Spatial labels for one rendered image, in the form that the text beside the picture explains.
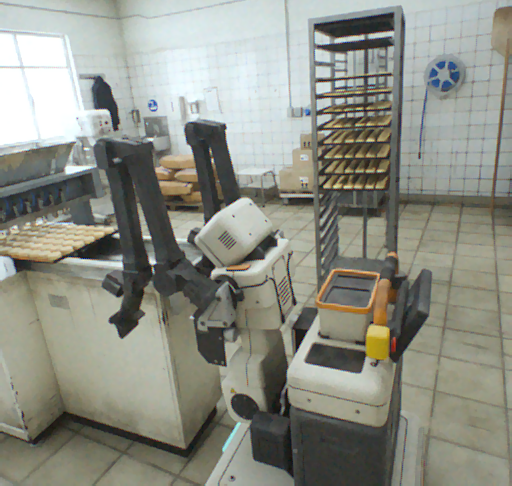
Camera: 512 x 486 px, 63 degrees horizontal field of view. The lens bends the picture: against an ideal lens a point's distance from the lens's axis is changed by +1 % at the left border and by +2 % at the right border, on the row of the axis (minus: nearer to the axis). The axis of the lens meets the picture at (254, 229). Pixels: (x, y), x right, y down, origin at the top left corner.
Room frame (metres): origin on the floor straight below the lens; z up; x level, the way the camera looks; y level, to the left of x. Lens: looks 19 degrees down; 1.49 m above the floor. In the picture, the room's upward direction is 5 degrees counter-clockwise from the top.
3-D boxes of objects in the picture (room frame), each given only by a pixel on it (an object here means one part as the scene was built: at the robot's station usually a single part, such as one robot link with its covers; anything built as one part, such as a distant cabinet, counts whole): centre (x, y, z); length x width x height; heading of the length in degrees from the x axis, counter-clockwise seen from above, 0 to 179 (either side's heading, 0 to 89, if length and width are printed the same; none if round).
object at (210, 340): (1.24, 0.11, 0.77); 0.28 x 0.16 x 0.22; 155
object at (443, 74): (4.70, -2.17, 1.10); 0.41 x 0.17 x 1.10; 61
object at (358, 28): (2.71, -0.74, 1.77); 0.60 x 0.40 x 0.02; 158
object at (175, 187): (5.60, 1.01, 0.32); 0.72 x 0.42 x 0.17; 65
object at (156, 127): (6.55, 1.40, 0.93); 0.99 x 0.38 x 1.09; 61
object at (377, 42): (2.71, -0.74, 1.68); 0.60 x 0.40 x 0.02; 158
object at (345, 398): (1.08, -0.24, 0.59); 0.55 x 0.34 x 0.83; 155
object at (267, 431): (1.13, 0.02, 0.45); 0.28 x 0.27 x 0.25; 155
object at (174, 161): (5.78, 0.85, 0.62); 0.72 x 0.42 x 0.17; 67
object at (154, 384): (1.65, 0.61, 0.45); 0.70 x 0.34 x 0.90; 65
